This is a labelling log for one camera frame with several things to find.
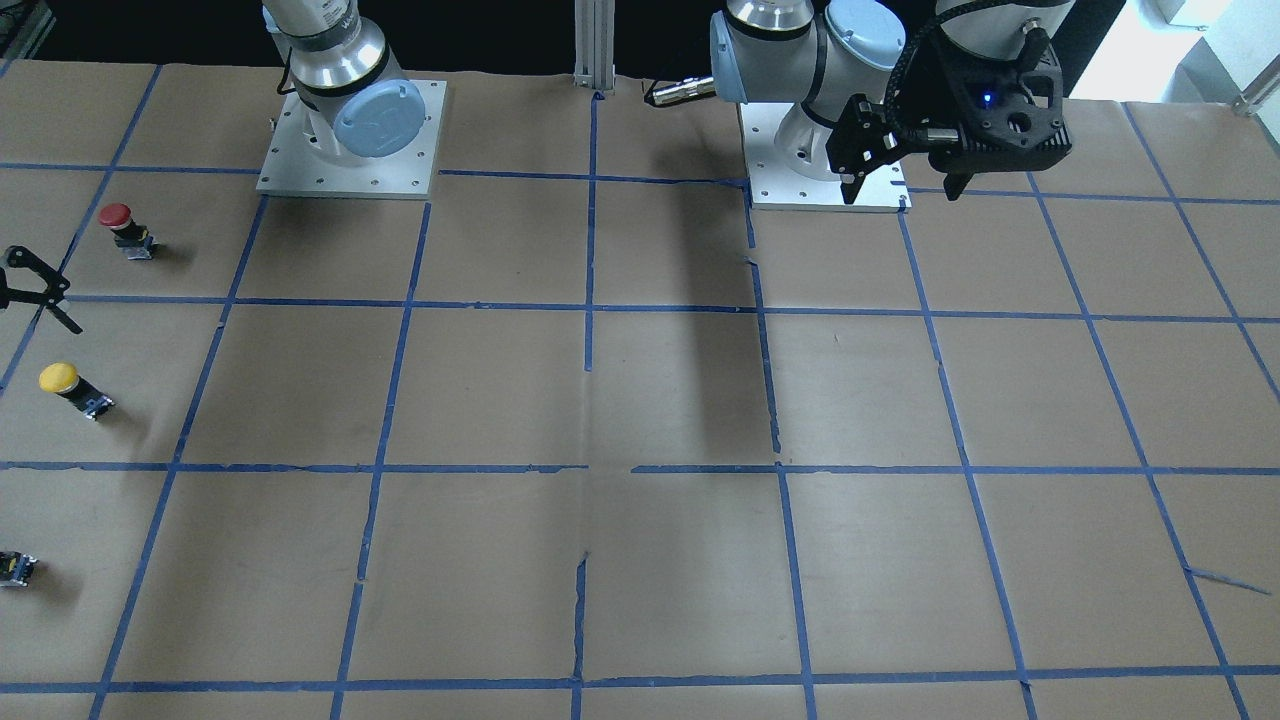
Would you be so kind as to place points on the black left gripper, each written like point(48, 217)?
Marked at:
point(943, 92)

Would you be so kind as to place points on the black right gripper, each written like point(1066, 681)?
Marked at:
point(39, 276)

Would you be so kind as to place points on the yellow push button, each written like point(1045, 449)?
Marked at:
point(65, 381)

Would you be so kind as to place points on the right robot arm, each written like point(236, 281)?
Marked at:
point(173, 124)

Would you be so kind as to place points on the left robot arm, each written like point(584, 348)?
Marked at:
point(832, 100)

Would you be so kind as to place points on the red push button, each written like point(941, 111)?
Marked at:
point(131, 238)

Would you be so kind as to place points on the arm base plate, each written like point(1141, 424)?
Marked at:
point(785, 152)
point(309, 157)

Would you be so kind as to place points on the aluminium frame post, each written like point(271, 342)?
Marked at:
point(595, 24)

